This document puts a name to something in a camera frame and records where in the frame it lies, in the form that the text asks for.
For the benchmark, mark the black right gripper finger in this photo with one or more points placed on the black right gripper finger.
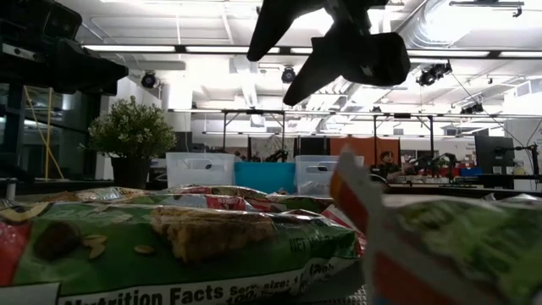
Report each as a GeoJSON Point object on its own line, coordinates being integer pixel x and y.
{"type": "Point", "coordinates": [311, 72]}
{"type": "Point", "coordinates": [275, 21]}

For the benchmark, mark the green yellow granola bar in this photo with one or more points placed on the green yellow granola bar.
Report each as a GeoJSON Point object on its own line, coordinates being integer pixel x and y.
{"type": "Point", "coordinates": [315, 188]}

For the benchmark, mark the background black robot arm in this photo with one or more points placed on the background black robot arm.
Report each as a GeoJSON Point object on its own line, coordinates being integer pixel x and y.
{"type": "Point", "coordinates": [277, 156]}

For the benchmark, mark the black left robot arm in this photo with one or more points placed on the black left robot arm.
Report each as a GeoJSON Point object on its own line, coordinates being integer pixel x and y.
{"type": "Point", "coordinates": [25, 21]}

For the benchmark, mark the orange wrapper granola bar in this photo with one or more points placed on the orange wrapper granola bar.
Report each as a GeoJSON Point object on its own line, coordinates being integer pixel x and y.
{"type": "Point", "coordinates": [97, 195]}

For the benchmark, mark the green wrapper granola bar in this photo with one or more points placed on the green wrapper granola bar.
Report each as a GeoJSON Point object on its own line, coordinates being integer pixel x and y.
{"type": "Point", "coordinates": [305, 202]}

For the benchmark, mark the red white wrapper granola bar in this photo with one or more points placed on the red white wrapper granola bar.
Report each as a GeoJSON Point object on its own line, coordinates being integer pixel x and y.
{"type": "Point", "coordinates": [343, 218]}

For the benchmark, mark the chocolate chip granola bar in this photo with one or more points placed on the chocolate chip granola bar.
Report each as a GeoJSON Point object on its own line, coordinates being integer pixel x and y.
{"type": "Point", "coordinates": [127, 262]}
{"type": "Point", "coordinates": [224, 202]}
{"type": "Point", "coordinates": [466, 245]}

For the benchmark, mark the long ceiling light strip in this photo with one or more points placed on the long ceiling light strip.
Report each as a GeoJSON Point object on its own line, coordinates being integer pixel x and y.
{"type": "Point", "coordinates": [127, 48]}

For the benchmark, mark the black ceiling spotlight cluster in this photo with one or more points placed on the black ceiling spotlight cluster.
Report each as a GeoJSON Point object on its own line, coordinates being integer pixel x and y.
{"type": "Point", "coordinates": [434, 73]}
{"type": "Point", "coordinates": [473, 108]}

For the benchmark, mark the black panel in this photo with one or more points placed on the black panel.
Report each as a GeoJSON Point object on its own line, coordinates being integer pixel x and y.
{"type": "Point", "coordinates": [313, 146]}

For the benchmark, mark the green potted plant black pot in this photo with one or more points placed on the green potted plant black pot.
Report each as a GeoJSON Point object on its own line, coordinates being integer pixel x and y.
{"type": "Point", "coordinates": [127, 127]}

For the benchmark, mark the patterned curtain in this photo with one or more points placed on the patterned curtain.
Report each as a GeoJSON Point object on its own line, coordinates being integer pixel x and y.
{"type": "Point", "coordinates": [271, 146]}

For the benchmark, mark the orange partition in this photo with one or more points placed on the orange partition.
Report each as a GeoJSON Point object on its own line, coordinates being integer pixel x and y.
{"type": "Point", "coordinates": [364, 146]}

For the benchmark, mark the clear plastic bin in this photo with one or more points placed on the clear plastic bin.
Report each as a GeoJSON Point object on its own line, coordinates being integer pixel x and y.
{"type": "Point", "coordinates": [199, 169]}
{"type": "Point", "coordinates": [313, 169]}

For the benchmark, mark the person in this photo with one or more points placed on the person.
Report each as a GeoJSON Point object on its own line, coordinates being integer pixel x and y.
{"type": "Point", "coordinates": [387, 167]}

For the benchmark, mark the teal plastic bin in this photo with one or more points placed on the teal plastic bin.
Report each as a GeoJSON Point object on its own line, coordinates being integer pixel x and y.
{"type": "Point", "coordinates": [264, 175]}

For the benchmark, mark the blue box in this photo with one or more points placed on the blue box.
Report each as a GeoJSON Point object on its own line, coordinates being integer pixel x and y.
{"type": "Point", "coordinates": [471, 171]}

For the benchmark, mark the black monitor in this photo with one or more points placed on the black monitor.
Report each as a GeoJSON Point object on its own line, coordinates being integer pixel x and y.
{"type": "Point", "coordinates": [493, 154]}

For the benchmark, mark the grey mesh table mat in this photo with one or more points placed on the grey mesh table mat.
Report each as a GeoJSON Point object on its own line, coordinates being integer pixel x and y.
{"type": "Point", "coordinates": [360, 298]}

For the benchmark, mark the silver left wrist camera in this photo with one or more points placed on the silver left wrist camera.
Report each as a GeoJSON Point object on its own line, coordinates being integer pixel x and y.
{"type": "Point", "coordinates": [17, 51]}

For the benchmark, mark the black workstation frame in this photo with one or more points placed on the black workstation frame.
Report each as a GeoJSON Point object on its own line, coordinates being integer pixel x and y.
{"type": "Point", "coordinates": [254, 112]}
{"type": "Point", "coordinates": [402, 115]}

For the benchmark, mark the black rig frame post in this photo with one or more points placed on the black rig frame post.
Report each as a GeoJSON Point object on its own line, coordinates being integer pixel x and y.
{"type": "Point", "coordinates": [14, 127]}

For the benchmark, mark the black table border rail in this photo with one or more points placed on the black table border rail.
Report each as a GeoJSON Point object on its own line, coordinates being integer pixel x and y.
{"type": "Point", "coordinates": [63, 183]}

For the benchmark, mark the white cylindrical post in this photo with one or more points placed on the white cylindrical post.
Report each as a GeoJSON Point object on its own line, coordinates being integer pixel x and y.
{"type": "Point", "coordinates": [10, 190]}

